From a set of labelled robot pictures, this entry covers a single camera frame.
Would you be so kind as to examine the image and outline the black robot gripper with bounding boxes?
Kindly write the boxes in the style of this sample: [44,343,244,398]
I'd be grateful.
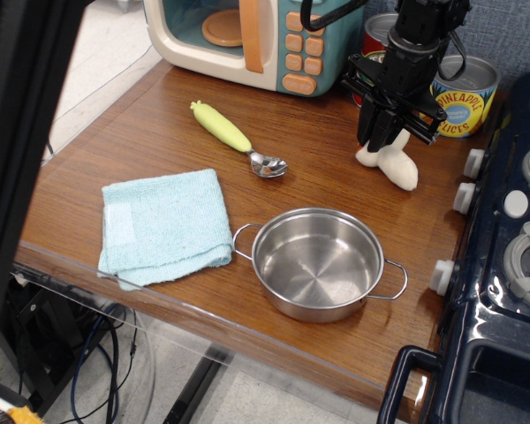
[340,28,448,153]

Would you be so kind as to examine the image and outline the plush white brown mushroom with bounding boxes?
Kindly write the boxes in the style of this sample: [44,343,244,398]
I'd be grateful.
[355,129,419,192]

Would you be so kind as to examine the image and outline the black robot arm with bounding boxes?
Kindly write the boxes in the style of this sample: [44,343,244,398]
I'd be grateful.
[343,1,471,153]

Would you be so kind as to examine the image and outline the light blue folded napkin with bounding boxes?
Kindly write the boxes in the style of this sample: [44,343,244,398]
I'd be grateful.
[98,169,233,291]

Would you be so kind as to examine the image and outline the tomato sauce can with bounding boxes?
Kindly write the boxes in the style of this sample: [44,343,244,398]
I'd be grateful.
[352,12,401,110]

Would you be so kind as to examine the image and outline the pineapple slices can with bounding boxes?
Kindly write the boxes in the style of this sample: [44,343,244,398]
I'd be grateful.
[430,55,501,139]

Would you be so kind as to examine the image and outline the toy microwave cream teal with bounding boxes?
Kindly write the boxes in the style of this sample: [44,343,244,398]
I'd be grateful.
[143,1,363,97]

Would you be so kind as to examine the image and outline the small steel pot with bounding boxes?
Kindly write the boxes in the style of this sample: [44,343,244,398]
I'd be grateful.
[245,207,406,323]

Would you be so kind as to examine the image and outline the dark blue toy stove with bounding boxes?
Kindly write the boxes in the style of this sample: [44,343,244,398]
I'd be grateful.
[378,72,530,423]

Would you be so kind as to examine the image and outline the clear acrylic table guard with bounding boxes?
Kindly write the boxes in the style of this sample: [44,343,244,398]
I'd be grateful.
[15,242,432,400]

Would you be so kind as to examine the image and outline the spoon with green handle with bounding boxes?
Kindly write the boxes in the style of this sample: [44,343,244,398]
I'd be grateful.
[190,101,289,178]

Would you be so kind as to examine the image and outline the black braided cable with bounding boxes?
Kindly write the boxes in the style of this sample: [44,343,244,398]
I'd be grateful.
[299,0,370,33]

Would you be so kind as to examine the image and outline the cables under table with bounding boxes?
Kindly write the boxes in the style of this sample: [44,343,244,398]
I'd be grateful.
[65,304,155,424]

